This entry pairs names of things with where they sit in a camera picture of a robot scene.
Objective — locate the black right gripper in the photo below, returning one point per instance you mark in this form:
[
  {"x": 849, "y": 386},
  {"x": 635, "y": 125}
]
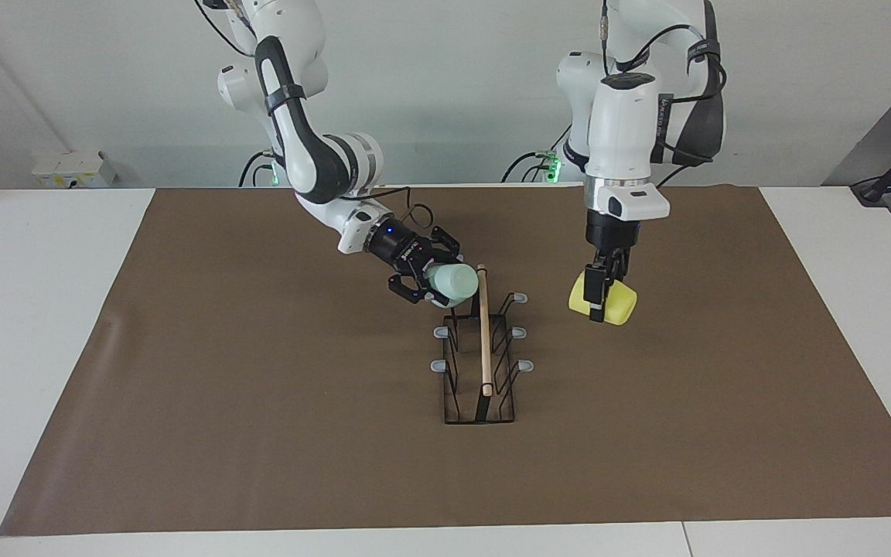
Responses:
[{"x": 399, "y": 247}]

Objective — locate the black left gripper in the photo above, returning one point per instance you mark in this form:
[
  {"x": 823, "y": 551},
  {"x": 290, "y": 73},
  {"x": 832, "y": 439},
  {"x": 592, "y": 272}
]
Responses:
[{"x": 612, "y": 236}]

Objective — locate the yellow plastic cup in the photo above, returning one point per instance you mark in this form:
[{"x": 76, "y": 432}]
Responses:
[{"x": 622, "y": 303}]

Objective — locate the green plastic cup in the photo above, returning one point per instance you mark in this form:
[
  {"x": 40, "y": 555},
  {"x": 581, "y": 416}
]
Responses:
[{"x": 455, "y": 285}]

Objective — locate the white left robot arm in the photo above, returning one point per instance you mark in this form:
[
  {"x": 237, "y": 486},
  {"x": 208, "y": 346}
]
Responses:
[{"x": 623, "y": 124}]

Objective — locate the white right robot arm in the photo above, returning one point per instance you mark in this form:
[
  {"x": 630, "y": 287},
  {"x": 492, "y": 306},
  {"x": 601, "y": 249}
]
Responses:
[{"x": 314, "y": 162}]

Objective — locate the brown table mat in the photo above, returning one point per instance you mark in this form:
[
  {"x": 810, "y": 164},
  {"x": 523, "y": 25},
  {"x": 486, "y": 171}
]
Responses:
[{"x": 298, "y": 464}]

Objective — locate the white power socket box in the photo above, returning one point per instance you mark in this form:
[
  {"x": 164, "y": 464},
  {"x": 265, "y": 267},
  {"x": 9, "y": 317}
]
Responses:
[{"x": 66, "y": 170}]

